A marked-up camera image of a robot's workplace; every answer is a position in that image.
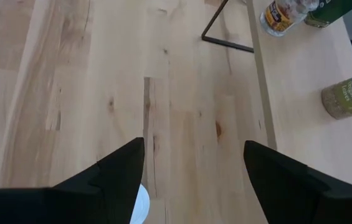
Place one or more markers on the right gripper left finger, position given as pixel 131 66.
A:
pixel 69 205

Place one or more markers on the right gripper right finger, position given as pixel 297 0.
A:
pixel 303 199

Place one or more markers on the white lid bagel seasoning jar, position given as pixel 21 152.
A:
pixel 141 205

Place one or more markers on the black lid oregano jar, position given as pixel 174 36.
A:
pixel 350 96

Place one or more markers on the small clear glass spice jar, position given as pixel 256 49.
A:
pixel 283 17

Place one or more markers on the green lid spice jar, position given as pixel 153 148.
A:
pixel 331 12

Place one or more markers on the wooden shelf with black frame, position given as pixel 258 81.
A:
pixel 303 93

